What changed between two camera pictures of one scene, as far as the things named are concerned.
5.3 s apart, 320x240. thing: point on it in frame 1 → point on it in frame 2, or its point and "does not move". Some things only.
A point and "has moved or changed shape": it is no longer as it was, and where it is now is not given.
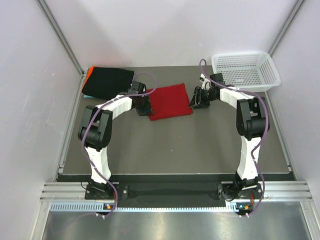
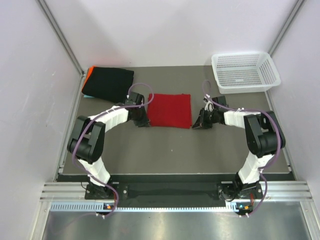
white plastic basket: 254,71 does not move
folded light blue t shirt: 88,96 does not move
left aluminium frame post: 59,34 does not move
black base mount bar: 157,192 does not move
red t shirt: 169,101 has moved or changed shape
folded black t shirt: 107,83 does not move
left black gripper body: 144,106 → 140,118
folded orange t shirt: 89,73 does not move
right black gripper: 198,103 → 201,122
